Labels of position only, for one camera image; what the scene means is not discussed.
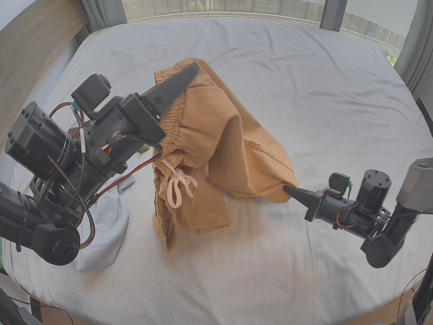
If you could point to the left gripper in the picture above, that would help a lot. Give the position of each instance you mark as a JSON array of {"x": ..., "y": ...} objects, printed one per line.
[{"x": 142, "y": 120}]

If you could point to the green garment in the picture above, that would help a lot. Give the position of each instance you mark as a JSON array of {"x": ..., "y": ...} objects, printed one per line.
[{"x": 144, "y": 148}]

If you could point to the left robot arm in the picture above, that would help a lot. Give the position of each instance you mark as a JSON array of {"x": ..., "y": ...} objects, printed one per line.
[{"x": 33, "y": 137}]

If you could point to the pale blue garment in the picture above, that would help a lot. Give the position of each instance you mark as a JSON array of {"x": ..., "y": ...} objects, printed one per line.
[{"x": 105, "y": 229}]

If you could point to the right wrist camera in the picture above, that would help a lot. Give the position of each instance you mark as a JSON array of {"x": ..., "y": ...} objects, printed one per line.
[{"x": 338, "y": 181}]

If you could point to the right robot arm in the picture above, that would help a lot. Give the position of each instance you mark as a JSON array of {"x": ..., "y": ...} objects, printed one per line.
[{"x": 375, "y": 188}]

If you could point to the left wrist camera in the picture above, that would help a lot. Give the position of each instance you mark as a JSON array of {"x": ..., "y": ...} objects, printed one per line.
[{"x": 89, "y": 93}]

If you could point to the brown garment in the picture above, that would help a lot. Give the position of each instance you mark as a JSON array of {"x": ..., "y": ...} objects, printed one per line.
[{"x": 73, "y": 133}]

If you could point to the tan shorts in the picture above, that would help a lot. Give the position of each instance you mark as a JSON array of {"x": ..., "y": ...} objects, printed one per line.
[{"x": 216, "y": 130}]

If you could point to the bed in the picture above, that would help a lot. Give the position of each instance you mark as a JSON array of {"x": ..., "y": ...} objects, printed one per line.
[{"x": 270, "y": 63}]

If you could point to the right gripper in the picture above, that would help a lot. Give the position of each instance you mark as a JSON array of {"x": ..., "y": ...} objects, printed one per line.
[{"x": 328, "y": 208}]

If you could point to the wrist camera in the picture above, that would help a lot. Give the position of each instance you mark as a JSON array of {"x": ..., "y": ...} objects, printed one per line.
[
  {"x": 338, "y": 181},
  {"x": 89, "y": 93}
]

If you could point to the grey-green curtain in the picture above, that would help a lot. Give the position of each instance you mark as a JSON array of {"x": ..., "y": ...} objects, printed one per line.
[
  {"x": 98, "y": 2},
  {"x": 419, "y": 29}
]

